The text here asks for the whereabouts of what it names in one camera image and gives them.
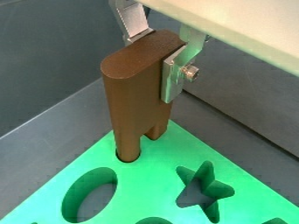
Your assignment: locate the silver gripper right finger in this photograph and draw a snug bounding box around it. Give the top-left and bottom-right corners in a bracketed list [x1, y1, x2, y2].
[161, 24, 205, 103]

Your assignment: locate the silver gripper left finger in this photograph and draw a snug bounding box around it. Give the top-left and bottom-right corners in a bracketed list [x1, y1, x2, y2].
[108, 0, 153, 46]

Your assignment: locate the brown square-circle peg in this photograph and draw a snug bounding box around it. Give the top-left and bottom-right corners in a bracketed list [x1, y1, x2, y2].
[100, 30, 183, 162]

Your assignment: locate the green shape sorter board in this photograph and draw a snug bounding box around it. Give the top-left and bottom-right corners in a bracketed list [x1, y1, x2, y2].
[0, 122, 299, 224]

